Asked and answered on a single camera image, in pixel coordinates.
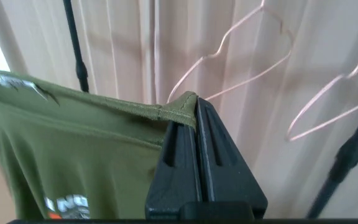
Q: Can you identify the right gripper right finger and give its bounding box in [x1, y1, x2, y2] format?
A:
[195, 97, 269, 218]

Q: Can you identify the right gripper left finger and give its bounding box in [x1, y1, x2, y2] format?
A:
[144, 119, 203, 219]

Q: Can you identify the green long-sleeved shirt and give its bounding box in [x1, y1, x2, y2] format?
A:
[0, 68, 198, 220]

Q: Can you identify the black clothes rack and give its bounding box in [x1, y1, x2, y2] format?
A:
[62, 0, 358, 218]

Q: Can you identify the pink clothes hanger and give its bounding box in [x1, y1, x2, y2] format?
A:
[286, 43, 358, 142]
[166, 0, 295, 104]

